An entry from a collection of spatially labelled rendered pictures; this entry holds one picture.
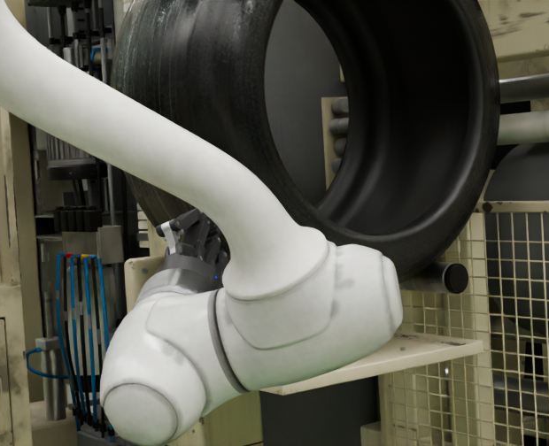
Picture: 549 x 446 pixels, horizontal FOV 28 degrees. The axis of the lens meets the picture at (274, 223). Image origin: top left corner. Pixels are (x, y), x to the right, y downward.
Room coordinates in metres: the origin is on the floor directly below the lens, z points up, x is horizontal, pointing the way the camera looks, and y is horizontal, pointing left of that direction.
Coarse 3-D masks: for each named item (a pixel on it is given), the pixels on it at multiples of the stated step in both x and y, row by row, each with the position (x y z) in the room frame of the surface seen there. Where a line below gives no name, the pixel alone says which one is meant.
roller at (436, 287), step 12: (432, 264) 1.61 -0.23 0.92; (444, 264) 1.60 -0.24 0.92; (456, 264) 1.59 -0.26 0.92; (420, 276) 1.62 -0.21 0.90; (432, 276) 1.60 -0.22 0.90; (444, 276) 1.58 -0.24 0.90; (456, 276) 1.58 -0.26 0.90; (408, 288) 1.65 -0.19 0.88; (420, 288) 1.63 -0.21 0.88; (432, 288) 1.61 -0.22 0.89; (444, 288) 1.58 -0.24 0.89; (456, 288) 1.58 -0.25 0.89
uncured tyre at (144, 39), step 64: (192, 0) 1.40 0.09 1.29; (256, 0) 1.38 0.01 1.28; (320, 0) 1.78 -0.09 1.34; (384, 0) 1.78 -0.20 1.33; (448, 0) 1.59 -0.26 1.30; (128, 64) 1.48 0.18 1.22; (192, 64) 1.37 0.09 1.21; (256, 64) 1.37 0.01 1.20; (384, 64) 1.84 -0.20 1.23; (448, 64) 1.74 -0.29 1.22; (192, 128) 1.37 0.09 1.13; (256, 128) 1.37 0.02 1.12; (384, 128) 1.84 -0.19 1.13; (448, 128) 1.75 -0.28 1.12; (384, 192) 1.81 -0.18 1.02; (448, 192) 1.58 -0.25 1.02; (384, 256) 1.49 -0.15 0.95
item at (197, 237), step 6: (204, 222) 1.30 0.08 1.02; (210, 222) 1.31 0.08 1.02; (192, 228) 1.30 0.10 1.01; (198, 228) 1.29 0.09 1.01; (204, 228) 1.29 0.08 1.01; (186, 234) 1.29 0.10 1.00; (192, 234) 1.28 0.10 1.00; (198, 234) 1.27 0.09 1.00; (204, 234) 1.28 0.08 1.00; (186, 240) 1.28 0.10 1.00; (192, 240) 1.27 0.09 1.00; (198, 240) 1.26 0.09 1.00; (204, 240) 1.28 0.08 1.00; (198, 246) 1.24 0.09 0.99; (198, 252) 1.22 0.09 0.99; (204, 252) 1.24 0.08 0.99; (198, 258) 1.21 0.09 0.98; (204, 258) 1.23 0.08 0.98
